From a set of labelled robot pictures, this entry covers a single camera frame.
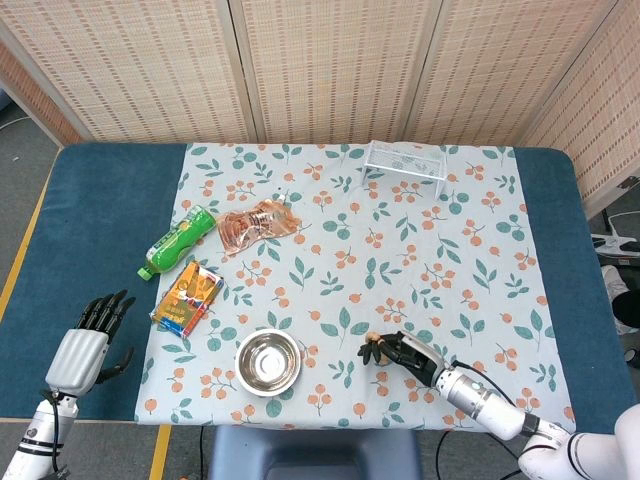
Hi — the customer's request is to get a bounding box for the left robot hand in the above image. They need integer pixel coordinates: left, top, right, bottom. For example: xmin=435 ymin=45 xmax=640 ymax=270
xmin=44 ymin=288 xmax=137 ymax=396

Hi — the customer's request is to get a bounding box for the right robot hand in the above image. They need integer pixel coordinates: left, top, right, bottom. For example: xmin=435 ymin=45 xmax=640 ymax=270
xmin=357 ymin=329 xmax=450 ymax=387

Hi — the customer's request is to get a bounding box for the wooden bead bracelet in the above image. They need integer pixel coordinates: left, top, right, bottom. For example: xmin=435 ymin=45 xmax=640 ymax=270
xmin=367 ymin=332 xmax=392 ymax=367

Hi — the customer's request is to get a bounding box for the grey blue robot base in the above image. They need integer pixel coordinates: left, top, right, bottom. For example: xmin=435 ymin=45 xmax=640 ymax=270
xmin=208 ymin=424 xmax=422 ymax=480

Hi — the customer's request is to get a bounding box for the floral leaf print tablecloth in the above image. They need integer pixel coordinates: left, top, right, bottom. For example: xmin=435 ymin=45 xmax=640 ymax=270
xmin=133 ymin=142 xmax=576 ymax=432

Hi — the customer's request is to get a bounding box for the orange blue snack packet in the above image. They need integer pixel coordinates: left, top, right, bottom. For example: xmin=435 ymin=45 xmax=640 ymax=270
xmin=149 ymin=259 xmax=225 ymax=340

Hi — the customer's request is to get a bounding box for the stainless steel bowl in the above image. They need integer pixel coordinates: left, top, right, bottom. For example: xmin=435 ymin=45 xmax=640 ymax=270
xmin=234 ymin=329 xmax=303 ymax=397

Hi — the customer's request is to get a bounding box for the green plastic drink bottle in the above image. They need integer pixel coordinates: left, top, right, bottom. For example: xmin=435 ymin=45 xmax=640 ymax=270
xmin=137 ymin=203 xmax=219 ymax=280

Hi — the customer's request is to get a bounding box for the blue padded table cover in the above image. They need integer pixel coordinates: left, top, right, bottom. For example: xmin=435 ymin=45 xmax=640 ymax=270
xmin=0 ymin=142 xmax=640 ymax=436

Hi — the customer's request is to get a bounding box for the brown transparent snack pouch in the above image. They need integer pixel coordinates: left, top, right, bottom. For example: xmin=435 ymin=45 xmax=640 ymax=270
xmin=217 ymin=198 xmax=303 ymax=256

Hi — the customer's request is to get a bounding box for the black round object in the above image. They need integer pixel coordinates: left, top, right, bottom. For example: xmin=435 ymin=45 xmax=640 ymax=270
xmin=613 ymin=292 xmax=640 ymax=332

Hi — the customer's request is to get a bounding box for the white wheeled stand base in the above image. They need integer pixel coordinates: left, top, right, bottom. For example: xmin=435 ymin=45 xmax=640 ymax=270
xmin=589 ymin=209 xmax=640 ymax=262

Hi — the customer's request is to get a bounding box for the woven bamboo screen panel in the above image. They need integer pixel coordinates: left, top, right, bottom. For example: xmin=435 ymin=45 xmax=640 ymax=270
xmin=404 ymin=0 xmax=621 ymax=148
xmin=229 ymin=0 xmax=444 ymax=145
xmin=522 ymin=0 xmax=640 ymax=220
xmin=0 ymin=0 xmax=251 ymax=145
xmin=0 ymin=39 xmax=84 ymax=147

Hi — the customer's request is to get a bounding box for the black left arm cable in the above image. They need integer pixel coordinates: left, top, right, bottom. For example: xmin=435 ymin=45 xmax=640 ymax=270
xmin=39 ymin=388 xmax=70 ymax=480

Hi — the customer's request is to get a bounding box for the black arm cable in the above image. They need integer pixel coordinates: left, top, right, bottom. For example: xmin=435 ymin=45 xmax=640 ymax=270
xmin=39 ymin=388 xmax=70 ymax=480
xmin=452 ymin=360 xmax=519 ymax=405

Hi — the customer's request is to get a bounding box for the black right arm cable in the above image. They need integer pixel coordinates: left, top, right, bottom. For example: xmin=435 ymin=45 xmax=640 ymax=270
xmin=452 ymin=360 xmax=519 ymax=405

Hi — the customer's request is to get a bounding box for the black cable under table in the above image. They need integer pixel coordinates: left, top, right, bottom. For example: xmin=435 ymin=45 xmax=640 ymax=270
xmin=433 ymin=429 xmax=524 ymax=480

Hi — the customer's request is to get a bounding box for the white wire shelf rack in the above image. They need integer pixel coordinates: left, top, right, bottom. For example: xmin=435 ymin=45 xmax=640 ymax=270
xmin=360 ymin=140 xmax=448 ymax=201

